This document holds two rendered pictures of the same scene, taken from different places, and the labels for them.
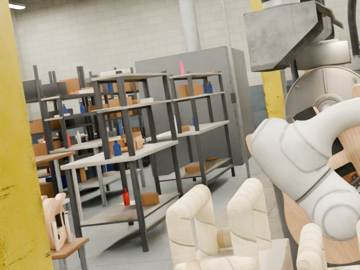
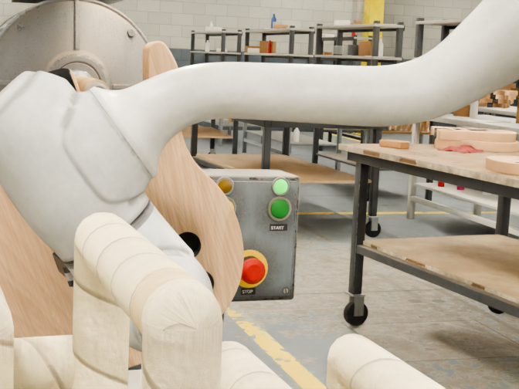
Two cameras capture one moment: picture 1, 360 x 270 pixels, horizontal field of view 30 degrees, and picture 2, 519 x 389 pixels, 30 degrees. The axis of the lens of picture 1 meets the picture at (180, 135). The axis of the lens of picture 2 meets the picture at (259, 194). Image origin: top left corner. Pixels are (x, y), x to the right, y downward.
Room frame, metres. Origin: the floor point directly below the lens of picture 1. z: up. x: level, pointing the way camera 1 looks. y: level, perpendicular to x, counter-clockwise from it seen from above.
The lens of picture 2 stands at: (0.53, 0.12, 1.30)
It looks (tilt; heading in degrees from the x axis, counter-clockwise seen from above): 8 degrees down; 327
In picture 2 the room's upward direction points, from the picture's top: 3 degrees clockwise
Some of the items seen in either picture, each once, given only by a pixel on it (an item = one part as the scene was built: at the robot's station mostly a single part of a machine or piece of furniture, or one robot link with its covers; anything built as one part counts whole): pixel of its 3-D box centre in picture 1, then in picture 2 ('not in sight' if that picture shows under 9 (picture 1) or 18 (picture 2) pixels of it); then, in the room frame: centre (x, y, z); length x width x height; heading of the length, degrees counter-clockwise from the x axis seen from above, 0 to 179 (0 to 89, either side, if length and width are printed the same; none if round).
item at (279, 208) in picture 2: not in sight; (279, 208); (1.76, -0.72, 1.07); 0.03 x 0.01 x 0.03; 75
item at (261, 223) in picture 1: (257, 218); (101, 321); (1.02, -0.10, 1.15); 0.03 x 0.03 x 0.09
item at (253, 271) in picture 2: not in sight; (250, 269); (1.77, -0.67, 0.98); 0.04 x 0.04 x 0.04; 75
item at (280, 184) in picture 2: not in sight; (280, 186); (1.76, -0.72, 1.11); 0.03 x 0.01 x 0.03; 75
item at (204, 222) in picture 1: (205, 224); not in sight; (1.04, -0.02, 1.15); 0.03 x 0.03 x 0.09
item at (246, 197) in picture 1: (246, 197); (136, 273); (0.94, -0.08, 1.20); 0.20 x 0.03 x 0.03; 167
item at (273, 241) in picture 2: not in sight; (214, 244); (1.90, -0.68, 0.99); 0.24 x 0.21 x 0.26; 165
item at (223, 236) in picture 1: (234, 236); (25, 366); (1.04, -0.06, 1.12); 0.11 x 0.03 x 0.03; 78
